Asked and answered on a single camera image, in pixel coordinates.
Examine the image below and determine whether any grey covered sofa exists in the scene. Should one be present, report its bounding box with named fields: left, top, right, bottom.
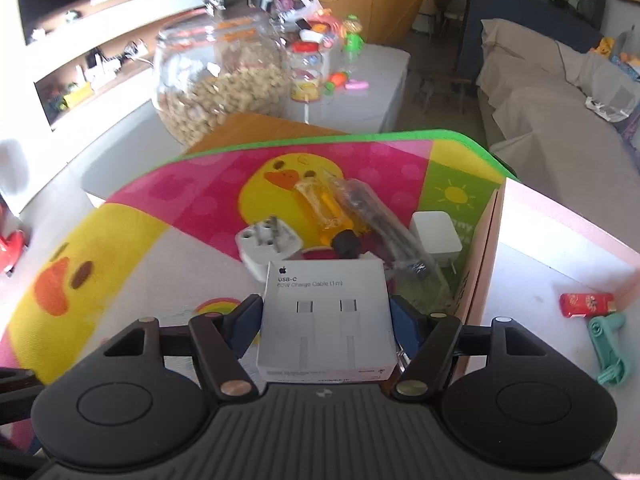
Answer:
left=475, top=17, right=640, bottom=241

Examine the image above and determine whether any yellow covered armchair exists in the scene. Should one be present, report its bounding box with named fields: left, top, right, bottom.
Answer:
left=310, top=0, right=432, bottom=44

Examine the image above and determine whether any clear plastic packaging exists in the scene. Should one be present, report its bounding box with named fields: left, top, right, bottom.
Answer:
left=585, top=82, right=634, bottom=122

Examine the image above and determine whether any white wall shelf unit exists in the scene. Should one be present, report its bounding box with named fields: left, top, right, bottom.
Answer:
left=31, top=7, right=168, bottom=132

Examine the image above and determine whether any grey coffee table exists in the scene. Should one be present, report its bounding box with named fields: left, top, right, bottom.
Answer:
left=80, top=42, right=412, bottom=197

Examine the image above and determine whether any teal plastic tool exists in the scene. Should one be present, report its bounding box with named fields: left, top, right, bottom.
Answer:
left=586, top=312, right=629, bottom=386

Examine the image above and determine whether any white cable box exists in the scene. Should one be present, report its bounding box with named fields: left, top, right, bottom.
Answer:
left=256, top=260, right=399, bottom=382

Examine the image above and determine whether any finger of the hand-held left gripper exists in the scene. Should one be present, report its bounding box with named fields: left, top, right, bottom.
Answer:
left=0, top=367, right=45, bottom=426

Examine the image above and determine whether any white charger cube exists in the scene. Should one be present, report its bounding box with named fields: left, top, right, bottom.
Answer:
left=410, top=210, right=464, bottom=267

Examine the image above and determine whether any small red-lidded plastic jar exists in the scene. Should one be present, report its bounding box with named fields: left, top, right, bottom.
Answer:
left=287, top=41, right=329, bottom=105

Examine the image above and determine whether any clear plastic bag with cable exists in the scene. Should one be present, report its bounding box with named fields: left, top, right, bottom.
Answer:
left=325, top=170, right=451, bottom=311

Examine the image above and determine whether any large glass jar with nuts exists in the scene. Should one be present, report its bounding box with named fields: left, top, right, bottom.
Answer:
left=152, top=0, right=294, bottom=146

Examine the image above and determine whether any red packet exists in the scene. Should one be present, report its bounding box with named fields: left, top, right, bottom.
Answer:
left=559, top=292, right=617, bottom=319

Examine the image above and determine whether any colourful printed play mat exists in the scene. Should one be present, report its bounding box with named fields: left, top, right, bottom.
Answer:
left=0, top=130, right=521, bottom=396

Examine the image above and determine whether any orange carrot toy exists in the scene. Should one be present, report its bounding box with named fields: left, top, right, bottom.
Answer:
left=322, top=71, right=351, bottom=96

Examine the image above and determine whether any green toy figure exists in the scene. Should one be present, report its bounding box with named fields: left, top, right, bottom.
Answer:
left=341, top=15, right=366, bottom=64

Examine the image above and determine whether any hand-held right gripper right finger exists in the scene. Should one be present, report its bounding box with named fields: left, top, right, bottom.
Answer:
left=389, top=294, right=548, bottom=403

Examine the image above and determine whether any white plug adapter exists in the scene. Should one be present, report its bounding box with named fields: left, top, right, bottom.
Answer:
left=235, top=215, right=305, bottom=283

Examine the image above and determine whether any yellow handled screwdriver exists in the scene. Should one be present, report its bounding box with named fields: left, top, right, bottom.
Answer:
left=292, top=170, right=362, bottom=261

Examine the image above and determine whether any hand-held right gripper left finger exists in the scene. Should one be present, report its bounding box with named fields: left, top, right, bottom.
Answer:
left=102, top=294, right=264, bottom=403

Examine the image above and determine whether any pink cardboard box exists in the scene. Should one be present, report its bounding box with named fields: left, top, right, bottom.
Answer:
left=452, top=177, right=640, bottom=480

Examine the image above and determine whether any red toy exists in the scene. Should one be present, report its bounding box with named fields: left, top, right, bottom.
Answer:
left=0, top=227, right=29, bottom=276

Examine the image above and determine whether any wooden board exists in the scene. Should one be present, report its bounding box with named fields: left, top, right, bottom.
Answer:
left=185, top=112, right=347, bottom=157

